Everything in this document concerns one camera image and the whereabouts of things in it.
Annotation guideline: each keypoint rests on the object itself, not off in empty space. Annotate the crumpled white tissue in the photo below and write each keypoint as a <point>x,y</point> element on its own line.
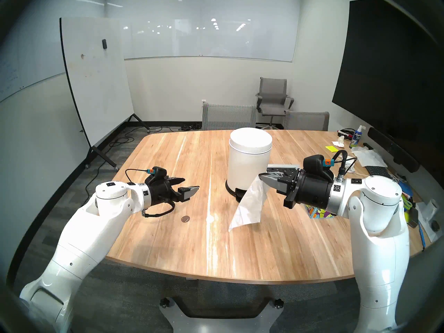
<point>339,142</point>

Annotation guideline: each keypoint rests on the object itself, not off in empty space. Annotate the black video bar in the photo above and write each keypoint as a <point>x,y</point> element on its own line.
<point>392,148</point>

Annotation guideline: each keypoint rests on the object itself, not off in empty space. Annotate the whiteboard cleaner spray bottle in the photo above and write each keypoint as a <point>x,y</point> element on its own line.
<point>356,138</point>

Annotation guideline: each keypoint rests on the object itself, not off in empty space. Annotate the blue pen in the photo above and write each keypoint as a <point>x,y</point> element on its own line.
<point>421,233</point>

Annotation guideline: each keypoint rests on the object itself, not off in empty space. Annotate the yellow sticky note pad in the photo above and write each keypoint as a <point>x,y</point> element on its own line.
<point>331,148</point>

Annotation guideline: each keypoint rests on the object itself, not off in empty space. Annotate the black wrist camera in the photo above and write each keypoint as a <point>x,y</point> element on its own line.
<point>314,164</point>
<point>158,172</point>

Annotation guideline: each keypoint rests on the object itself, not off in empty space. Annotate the grey ribbed mesh chair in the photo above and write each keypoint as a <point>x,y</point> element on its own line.
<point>229,115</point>

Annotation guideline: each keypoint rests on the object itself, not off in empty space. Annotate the white cloth sheet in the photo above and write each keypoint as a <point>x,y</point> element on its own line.
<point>369,157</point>

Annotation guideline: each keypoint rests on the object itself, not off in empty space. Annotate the blue notebook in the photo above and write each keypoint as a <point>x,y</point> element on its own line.
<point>404,189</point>

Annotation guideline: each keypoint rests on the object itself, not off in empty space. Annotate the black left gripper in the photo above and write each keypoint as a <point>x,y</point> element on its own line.
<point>163,193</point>

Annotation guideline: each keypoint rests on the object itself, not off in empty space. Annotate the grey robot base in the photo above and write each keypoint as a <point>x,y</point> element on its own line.
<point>215,318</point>

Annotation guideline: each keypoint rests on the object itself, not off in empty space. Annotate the white pedal trash bin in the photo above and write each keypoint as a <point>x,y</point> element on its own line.
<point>248,152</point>

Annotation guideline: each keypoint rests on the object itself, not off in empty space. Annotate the rolling whiteboard on stand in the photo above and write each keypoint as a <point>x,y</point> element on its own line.
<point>97,79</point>

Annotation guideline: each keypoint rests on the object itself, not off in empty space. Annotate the white paper sheet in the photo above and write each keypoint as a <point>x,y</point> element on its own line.
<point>428,231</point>

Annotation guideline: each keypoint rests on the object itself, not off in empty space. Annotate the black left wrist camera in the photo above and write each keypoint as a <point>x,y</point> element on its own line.
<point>158,172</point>

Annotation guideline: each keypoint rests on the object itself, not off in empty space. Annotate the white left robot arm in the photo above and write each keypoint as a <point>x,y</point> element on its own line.
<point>86,231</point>

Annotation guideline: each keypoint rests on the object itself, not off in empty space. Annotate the black and yellow tool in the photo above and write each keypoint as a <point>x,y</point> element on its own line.
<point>412,218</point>

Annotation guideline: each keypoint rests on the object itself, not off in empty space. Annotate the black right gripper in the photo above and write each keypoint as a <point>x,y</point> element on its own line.
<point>312,191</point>

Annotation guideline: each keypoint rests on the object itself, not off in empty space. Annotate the colourful tissue box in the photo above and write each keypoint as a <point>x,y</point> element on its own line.
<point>317,212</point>

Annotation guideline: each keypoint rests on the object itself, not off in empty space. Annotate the grey swivel office chair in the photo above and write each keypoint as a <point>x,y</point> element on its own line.
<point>274,96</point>

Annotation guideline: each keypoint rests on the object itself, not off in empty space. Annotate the large black wall screen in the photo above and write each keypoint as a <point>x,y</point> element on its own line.
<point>388,68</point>

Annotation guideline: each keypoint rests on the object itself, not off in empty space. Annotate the white mug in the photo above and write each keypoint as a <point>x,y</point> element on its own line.
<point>432,207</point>

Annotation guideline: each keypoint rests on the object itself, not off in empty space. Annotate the black keyboard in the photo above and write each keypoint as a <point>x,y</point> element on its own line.
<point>378,171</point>

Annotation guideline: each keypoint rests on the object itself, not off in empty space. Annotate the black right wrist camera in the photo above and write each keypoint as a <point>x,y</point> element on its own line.
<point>314,164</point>

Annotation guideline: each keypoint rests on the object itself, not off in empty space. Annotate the small black round cap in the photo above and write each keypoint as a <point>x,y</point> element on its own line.
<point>435,225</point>

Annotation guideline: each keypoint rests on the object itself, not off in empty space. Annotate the white tissue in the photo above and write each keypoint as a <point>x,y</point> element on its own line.
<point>339,142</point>
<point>249,207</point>

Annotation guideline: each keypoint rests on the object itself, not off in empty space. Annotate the pack of whiteboard markers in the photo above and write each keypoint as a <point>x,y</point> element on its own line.
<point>345,133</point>

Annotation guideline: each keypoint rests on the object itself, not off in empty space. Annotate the wall glass whiteboard with writing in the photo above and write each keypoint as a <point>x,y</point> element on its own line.
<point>24,68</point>

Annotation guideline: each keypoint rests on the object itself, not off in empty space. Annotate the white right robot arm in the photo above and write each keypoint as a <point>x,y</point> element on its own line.
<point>378,252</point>

